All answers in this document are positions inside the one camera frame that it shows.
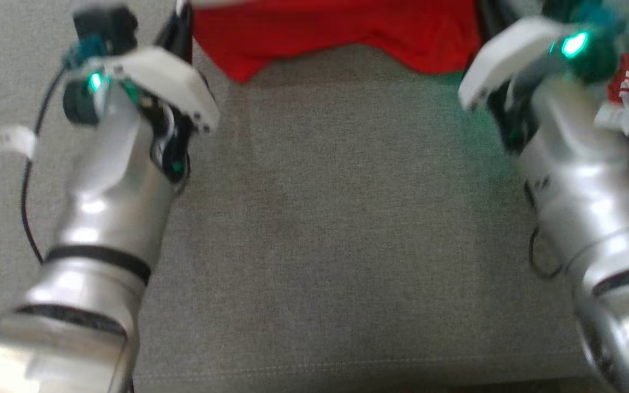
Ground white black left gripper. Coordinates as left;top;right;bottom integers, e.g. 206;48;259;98
62;0;221;183

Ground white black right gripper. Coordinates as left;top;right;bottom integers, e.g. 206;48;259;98
458;0;621;153

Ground red shorts wide white stripe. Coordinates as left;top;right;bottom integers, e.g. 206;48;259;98
183;0;482;84

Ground large grey sofa chaise cushion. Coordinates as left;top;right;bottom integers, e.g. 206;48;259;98
0;0;629;391

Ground white label on right cable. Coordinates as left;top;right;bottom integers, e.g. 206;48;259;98
594;104;629;132

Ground white label on cable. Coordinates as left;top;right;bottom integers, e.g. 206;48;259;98
594;104;629;132
0;124;38;160

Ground white label on left cable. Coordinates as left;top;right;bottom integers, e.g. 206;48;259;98
0;124;38;160

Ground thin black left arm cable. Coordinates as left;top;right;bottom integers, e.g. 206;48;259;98
20;68;69;265

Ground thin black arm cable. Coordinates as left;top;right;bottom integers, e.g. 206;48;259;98
527;224;563;280
20;68;69;265

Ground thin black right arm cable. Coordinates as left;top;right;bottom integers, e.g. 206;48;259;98
527;224;563;280

